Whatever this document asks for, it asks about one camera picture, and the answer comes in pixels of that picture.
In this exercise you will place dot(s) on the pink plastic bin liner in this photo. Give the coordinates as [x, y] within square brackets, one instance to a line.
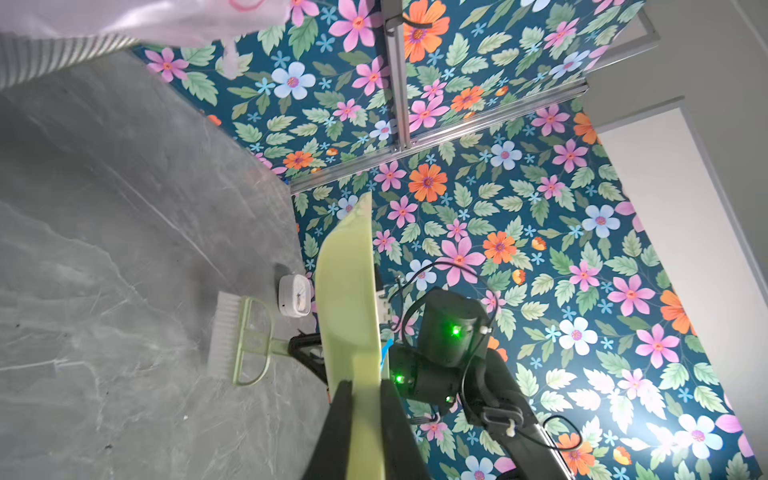
[171, 23]

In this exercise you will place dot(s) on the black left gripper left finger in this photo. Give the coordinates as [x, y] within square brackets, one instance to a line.
[330, 457]

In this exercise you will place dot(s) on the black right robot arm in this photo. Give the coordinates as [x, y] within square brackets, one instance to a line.
[453, 362]

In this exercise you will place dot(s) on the light green dustpan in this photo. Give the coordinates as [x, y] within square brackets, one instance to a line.
[349, 326]

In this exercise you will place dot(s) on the black wall hook rail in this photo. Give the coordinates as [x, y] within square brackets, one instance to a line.
[394, 17]

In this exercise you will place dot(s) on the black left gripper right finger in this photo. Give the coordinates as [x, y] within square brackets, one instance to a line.
[402, 459]

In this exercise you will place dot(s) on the light green hand brush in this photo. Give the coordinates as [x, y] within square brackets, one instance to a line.
[242, 326]

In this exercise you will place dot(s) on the white kitchen timer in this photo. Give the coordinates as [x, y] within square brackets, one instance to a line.
[294, 295]

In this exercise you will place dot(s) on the metal mesh trash bin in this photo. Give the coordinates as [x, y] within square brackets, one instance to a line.
[24, 59]

